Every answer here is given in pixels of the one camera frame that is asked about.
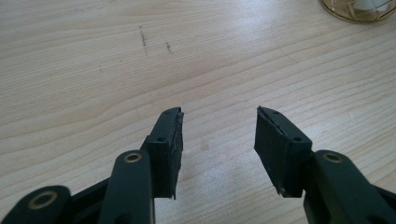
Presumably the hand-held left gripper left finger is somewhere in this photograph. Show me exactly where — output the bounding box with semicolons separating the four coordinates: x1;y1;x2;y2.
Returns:
140;106;185;200

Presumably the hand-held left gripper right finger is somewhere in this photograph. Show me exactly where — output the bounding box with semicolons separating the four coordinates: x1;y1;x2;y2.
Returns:
253;105;314;199

